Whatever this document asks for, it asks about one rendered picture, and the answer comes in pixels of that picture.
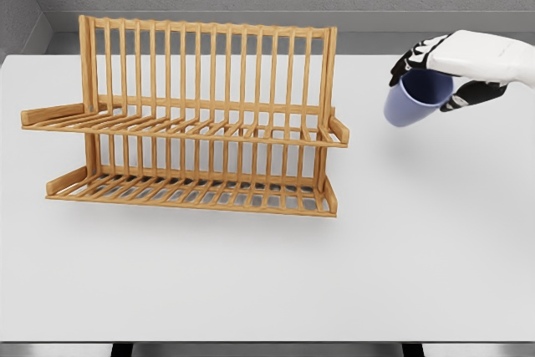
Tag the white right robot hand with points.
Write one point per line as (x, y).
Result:
(468, 56)

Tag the lavender blue cup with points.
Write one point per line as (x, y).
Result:
(407, 106)

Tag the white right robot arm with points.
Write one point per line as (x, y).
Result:
(529, 65)

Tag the wooden two-tier dish rack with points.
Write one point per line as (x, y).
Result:
(200, 123)

